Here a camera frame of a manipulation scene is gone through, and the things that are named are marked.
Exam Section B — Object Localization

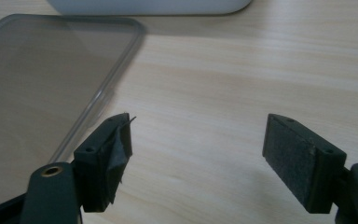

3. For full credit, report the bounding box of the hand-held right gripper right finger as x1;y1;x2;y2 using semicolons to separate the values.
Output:
262;113;348;215

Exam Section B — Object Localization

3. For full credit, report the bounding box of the transparent grey plastic lid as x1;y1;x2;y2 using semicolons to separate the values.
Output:
0;13;147;210

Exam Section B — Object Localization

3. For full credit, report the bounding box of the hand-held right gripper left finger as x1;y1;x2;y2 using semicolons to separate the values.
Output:
73;112;137;214

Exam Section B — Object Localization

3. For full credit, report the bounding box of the white plastic container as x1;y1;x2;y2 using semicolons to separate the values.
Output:
46;0;254;17

